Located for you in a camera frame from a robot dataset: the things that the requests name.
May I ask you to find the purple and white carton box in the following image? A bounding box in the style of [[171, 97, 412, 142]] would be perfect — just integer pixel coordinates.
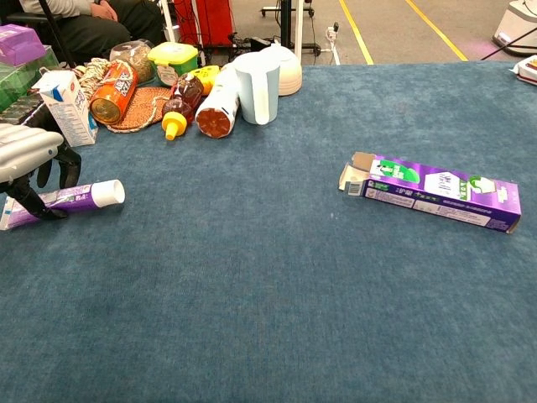
[[337, 151, 523, 235]]

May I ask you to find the orange drink can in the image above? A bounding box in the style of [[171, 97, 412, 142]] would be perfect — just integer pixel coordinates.
[[89, 60, 139, 126]]

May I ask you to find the black foot pedal board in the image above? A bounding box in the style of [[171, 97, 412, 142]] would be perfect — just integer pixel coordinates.
[[228, 35, 274, 54]]

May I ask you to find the white blue milk carton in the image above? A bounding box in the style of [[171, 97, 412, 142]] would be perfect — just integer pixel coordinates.
[[31, 69, 100, 149]]

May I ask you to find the clear box of green packets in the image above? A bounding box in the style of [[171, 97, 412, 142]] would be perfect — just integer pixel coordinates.
[[0, 44, 60, 113]]

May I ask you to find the blue table cloth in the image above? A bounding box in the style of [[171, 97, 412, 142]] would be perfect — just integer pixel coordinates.
[[0, 60, 537, 403]]

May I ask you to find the purple white toothpaste tube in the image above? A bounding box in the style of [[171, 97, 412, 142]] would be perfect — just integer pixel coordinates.
[[0, 179, 126, 232]]

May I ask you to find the white slanted stand leg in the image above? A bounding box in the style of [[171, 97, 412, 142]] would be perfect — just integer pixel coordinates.
[[158, 0, 181, 43]]

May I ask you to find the beige bowl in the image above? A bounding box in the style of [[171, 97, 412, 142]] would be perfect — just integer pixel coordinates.
[[258, 43, 303, 97]]

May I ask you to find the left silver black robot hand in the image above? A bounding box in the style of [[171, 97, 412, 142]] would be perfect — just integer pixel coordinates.
[[0, 123, 83, 221]]

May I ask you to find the dark sauce bottle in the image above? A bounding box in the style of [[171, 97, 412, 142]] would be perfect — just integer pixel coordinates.
[[0, 92, 64, 146]]

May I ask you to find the beige rope bundle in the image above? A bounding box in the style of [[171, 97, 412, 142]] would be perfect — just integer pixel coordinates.
[[74, 57, 112, 102]]

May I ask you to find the brown bottle yellow cap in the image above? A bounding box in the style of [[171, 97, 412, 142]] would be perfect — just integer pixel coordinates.
[[161, 72, 205, 142]]

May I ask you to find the white tea drink bottle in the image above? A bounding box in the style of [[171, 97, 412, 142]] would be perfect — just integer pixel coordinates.
[[195, 62, 241, 139]]

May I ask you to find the red cabinet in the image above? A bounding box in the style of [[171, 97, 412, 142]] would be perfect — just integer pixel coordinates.
[[173, 0, 236, 48]]

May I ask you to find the round woven coaster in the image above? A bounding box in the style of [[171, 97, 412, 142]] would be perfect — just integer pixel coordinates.
[[98, 86, 173, 134]]

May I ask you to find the seated person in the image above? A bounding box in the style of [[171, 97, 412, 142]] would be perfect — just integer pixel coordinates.
[[16, 0, 164, 68]]

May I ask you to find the glass jar of grains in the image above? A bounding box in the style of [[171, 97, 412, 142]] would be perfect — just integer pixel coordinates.
[[109, 39, 155, 85]]

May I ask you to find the white power strip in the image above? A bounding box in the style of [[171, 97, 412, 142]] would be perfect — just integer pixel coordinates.
[[326, 21, 341, 66]]

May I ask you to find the green container yellow lid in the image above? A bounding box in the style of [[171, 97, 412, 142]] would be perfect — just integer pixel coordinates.
[[147, 41, 200, 87]]

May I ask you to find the black wheeled stand base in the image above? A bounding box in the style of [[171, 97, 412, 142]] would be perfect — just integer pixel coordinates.
[[259, 4, 315, 18]]

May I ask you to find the white machine housing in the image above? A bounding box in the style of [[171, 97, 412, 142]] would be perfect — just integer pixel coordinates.
[[491, 0, 537, 58]]

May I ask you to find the small purple box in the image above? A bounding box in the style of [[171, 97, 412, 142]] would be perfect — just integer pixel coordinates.
[[0, 24, 47, 67]]

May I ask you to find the white wrapped snack pack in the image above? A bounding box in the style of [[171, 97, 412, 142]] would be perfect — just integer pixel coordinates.
[[509, 54, 537, 87]]

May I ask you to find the white upright post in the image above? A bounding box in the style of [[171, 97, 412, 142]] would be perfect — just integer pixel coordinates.
[[294, 0, 305, 60]]

